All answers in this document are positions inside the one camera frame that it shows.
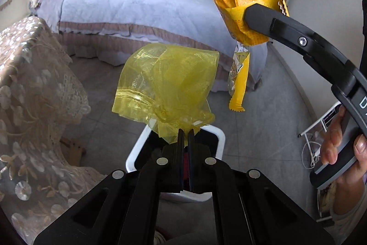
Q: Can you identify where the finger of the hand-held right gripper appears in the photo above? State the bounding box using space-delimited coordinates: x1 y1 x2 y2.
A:
243 3 359 90

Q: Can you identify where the wooden furniture leg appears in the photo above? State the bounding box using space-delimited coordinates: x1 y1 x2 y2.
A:
61 137 87 167

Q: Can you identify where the person's right hand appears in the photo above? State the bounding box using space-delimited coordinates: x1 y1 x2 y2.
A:
319 105 367 186

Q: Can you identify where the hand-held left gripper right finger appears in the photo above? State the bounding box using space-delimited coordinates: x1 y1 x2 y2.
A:
189 131 335 245

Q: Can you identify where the yellow snack packet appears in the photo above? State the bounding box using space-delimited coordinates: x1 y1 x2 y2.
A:
197 0 290 112

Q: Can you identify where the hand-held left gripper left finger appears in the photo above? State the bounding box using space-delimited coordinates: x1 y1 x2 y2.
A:
34 129 184 245

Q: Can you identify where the yellow organza bag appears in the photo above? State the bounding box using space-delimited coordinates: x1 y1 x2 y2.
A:
111 43 220 144

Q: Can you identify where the white wire rack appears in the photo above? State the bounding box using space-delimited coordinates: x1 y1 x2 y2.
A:
297 101 346 171

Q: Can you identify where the white trash bin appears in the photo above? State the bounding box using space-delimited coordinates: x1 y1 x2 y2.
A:
125 124 226 203

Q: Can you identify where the person's right forearm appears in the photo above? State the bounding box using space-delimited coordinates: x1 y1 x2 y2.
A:
330 173 367 235

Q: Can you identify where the bed with ruffled skirt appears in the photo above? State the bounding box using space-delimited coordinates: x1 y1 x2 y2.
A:
28 0 269 94

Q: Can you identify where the lavender quilt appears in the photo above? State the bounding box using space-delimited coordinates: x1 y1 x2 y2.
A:
28 0 269 85

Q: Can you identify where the beige embroidered sequin cloth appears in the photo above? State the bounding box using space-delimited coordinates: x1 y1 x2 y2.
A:
0 16 116 240

